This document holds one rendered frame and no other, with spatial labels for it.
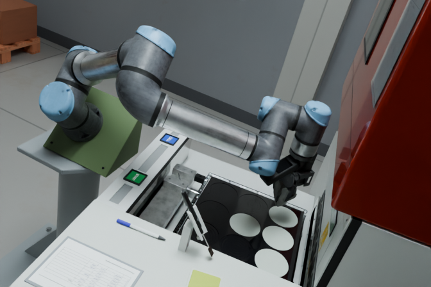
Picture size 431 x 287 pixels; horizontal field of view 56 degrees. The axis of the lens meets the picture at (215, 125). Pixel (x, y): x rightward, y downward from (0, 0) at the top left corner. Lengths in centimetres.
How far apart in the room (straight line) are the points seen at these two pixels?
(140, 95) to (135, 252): 39
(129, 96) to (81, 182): 69
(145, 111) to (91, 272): 40
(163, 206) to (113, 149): 32
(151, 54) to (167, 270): 54
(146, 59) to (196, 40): 268
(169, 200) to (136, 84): 47
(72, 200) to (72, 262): 70
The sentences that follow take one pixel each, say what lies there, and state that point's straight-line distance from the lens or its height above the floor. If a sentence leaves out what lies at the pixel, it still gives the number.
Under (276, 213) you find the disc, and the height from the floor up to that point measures 90.
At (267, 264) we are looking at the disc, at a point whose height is 90.
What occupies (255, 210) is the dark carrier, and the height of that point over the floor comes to 90.
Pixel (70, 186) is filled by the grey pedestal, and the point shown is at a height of 67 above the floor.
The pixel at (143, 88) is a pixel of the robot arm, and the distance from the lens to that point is 102.
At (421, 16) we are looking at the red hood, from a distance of 80.
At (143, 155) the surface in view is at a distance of 137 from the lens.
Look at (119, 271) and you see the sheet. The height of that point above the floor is 97.
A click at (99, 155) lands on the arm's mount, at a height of 87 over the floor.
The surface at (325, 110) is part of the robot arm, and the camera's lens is 113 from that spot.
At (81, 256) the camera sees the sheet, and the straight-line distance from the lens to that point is 104.
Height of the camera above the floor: 176
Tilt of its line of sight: 29 degrees down
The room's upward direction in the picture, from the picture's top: 15 degrees clockwise
